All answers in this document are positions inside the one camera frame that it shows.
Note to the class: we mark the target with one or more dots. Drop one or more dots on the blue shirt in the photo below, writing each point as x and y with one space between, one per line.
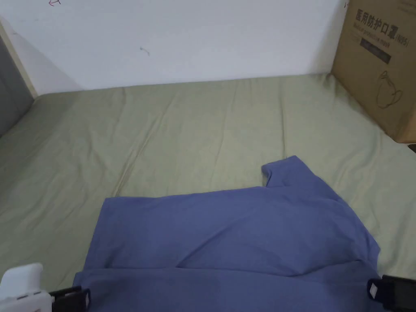
234 240

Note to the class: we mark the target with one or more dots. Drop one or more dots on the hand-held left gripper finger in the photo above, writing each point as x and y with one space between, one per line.
73 295

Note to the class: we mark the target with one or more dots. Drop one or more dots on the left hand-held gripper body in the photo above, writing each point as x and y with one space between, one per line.
22 289

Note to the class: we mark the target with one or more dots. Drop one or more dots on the bed with pale green sheet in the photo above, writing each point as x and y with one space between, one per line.
182 130

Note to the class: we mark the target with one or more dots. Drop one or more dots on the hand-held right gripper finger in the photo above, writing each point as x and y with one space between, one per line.
391 291

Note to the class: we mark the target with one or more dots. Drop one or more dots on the brown cardboard carton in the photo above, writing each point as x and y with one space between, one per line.
377 65

